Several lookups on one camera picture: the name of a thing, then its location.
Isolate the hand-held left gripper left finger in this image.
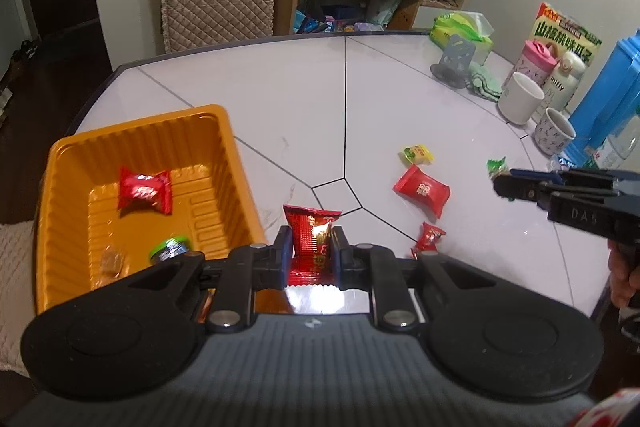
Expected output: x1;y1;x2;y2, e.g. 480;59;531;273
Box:
100;226;293;334

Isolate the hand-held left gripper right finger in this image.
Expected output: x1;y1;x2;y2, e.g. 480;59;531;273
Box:
331;227;521;334

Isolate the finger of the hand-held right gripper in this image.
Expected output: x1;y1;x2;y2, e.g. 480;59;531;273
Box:
492;175;553;208
509;169;566;186

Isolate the red gold candy packet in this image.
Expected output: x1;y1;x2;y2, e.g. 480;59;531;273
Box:
282;204;343;289
411;222;447;260

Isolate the red square snack packet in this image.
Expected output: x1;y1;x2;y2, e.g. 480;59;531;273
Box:
392;164;451;218

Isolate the yellow green candy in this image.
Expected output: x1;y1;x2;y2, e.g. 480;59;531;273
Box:
398;144;433;165

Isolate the green black snack packet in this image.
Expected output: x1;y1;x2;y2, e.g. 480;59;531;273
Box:
148;234;191;263

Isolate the large red snack packet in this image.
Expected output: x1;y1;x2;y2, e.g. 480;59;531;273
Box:
118;167;173;215

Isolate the small amber candy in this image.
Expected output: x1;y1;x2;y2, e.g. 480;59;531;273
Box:
99;248;125;278

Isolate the orange plastic tray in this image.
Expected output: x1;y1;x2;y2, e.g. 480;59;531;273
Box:
34;104;268;315

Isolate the person's right hand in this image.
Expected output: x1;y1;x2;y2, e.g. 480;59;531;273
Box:
607;239;640;308

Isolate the blue white tissue packet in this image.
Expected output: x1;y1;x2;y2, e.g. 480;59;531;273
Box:
550;154;581;172

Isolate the patterned mug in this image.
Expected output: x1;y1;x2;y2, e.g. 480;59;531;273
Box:
532;107;577;156

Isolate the white cup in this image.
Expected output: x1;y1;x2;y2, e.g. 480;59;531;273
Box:
497;71;546;125

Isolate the clear water bottle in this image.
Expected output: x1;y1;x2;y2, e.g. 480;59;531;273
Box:
590;107;640;170

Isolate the white thermos bottle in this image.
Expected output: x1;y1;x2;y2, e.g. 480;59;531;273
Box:
537;52;587;112

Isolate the green cloth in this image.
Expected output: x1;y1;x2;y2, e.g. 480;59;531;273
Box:
467;63;503;102

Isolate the pink bottle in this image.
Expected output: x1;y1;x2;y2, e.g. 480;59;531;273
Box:
515;39;557;90

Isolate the blue thermos jug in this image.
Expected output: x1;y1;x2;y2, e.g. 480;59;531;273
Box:
562;29;640;168

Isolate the grey phone stand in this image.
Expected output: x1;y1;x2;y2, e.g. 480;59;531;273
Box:
431;34;476;88

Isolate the green yellow seed bag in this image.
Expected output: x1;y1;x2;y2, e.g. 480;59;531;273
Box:
527;2;603;70

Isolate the green tissue pack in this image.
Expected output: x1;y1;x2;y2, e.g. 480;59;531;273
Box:
430;11;495;64

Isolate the red patterned clothing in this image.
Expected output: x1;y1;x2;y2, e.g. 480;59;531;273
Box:
570;387;640;427

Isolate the white plastic bag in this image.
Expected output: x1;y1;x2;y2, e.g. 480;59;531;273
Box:
367;0;406;28

